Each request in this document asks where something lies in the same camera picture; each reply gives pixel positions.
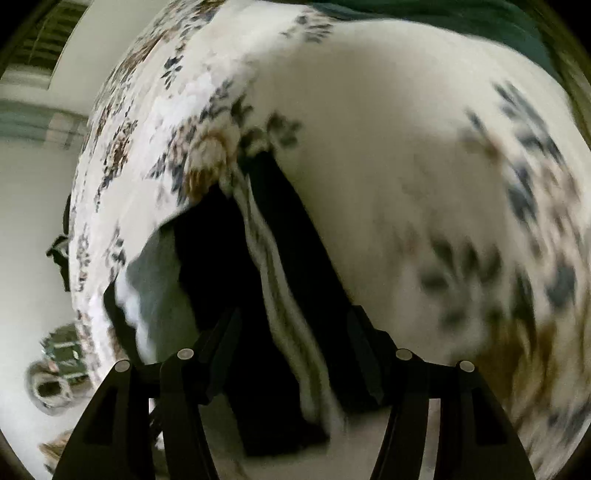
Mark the blue-grey curtain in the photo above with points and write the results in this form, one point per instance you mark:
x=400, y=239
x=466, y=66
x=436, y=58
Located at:
x=41, y=124

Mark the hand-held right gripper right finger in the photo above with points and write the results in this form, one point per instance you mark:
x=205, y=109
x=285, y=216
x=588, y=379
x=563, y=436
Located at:
x=364, y=350

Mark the barred window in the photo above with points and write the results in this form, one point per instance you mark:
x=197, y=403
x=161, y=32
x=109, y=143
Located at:
x=41, y=41

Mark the striped knit sweater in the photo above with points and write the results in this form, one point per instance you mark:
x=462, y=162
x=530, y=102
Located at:
x=207, y=254

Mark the beige shoe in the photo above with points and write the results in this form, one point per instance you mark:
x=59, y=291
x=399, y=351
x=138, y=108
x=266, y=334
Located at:
x=51, y=387

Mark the dark green plush blanket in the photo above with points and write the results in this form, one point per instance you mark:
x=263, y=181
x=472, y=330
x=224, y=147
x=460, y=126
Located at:
x=438, y=23

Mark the floral bed quilt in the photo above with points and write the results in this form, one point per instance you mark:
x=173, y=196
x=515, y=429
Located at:
x=392, y=161

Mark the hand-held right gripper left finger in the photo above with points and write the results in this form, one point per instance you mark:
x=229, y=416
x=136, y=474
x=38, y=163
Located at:
x=217, y=350

